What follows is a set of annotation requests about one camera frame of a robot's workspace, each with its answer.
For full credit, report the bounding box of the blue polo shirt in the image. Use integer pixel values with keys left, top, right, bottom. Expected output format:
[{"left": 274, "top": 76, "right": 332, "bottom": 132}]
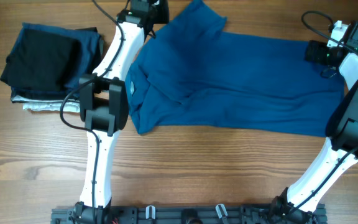
[{"left": 125, "top": 1, "right": 344, "bottom": 136}]

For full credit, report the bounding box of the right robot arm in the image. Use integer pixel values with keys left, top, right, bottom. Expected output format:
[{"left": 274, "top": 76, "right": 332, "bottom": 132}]
[{"left": 242, "top": 21, "right": 358, "bottom": 223}]

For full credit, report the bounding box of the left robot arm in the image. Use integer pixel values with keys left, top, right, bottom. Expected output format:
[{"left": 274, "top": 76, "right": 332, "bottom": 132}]
[{"left": 51, "top": 0, "right": 169, "bottom": 223}]

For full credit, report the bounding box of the black folded garment underneath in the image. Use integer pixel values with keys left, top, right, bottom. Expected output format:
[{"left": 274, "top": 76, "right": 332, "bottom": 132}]
[{"left": 80, "top": 27, "right": 104, "bottom": 66}]

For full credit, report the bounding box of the dark blue folded garment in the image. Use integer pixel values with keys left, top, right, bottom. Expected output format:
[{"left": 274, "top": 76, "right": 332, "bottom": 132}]
[{"left": 11, "top": 22, "right": 100, "bottom": 100}]

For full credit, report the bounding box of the white folded garment at bottom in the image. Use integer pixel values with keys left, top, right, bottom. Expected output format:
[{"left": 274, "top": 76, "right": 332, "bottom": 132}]
[{"left": 11, "top": 95, "right": 80, "bottom": 113}]

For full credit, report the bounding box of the black folded garment on top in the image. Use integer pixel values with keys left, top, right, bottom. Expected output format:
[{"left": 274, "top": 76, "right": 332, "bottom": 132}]
[{"left": 0, "top": 29, "right": 80, "bottom": 91}]

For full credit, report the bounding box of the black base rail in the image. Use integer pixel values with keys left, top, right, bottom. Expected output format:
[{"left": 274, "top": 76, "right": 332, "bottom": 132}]
[{"left": 50, "top": 204, "right": 328, "bottom": 224}]

